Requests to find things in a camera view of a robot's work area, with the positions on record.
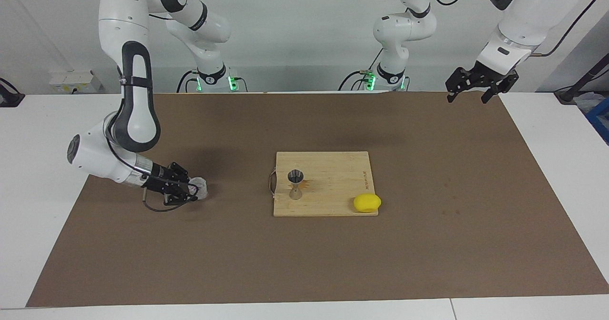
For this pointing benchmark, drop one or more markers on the steel double jigger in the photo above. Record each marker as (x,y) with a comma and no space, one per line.
(296,175)

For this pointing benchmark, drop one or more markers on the bamboo cutting board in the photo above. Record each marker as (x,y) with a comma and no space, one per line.
(333,182)

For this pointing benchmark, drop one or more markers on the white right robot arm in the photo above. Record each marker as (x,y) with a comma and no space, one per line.
(119,25)

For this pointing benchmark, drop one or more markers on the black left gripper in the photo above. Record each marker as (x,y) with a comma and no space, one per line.
(492,77)

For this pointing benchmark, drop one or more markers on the white wall socket box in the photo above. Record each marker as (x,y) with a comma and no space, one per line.
(71,80)

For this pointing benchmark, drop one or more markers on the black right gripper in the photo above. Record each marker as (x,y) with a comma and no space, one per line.
(159,179)

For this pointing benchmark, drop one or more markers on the brown table mat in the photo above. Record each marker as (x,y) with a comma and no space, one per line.
(304,263)

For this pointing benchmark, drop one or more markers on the black stand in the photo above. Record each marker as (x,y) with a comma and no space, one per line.
(578,88)

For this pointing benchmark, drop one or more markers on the black clamp mount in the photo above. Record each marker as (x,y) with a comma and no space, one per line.
(9,99)

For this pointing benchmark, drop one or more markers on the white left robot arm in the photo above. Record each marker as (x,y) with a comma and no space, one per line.
(528,15)

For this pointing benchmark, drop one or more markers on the yellow lemon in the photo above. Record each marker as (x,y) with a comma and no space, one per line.
(367,203)

